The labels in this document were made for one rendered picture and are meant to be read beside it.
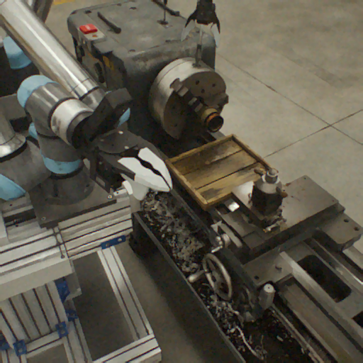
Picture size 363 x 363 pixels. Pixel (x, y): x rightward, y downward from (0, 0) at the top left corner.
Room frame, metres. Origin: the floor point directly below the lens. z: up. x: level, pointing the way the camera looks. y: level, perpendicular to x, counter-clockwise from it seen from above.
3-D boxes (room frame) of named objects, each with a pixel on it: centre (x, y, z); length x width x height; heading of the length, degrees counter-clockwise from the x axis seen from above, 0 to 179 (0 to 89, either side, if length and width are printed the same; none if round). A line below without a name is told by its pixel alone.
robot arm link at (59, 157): (0.69, 0.24, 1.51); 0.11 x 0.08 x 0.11; 143
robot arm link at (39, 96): (0.68, 0.24, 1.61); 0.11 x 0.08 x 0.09; 46
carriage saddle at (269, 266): (0.96, -0.37, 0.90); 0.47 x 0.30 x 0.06; 122
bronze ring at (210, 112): (1.38, -0.11, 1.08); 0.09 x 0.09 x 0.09; 32
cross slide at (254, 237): (0.99, -0.34, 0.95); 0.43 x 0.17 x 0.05; 122
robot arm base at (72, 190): (0.91, 0.34, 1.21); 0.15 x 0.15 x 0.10
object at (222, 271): (0.85, -0.18, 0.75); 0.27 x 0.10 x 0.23; 32
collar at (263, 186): (0.96, -0.28, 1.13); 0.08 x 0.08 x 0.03
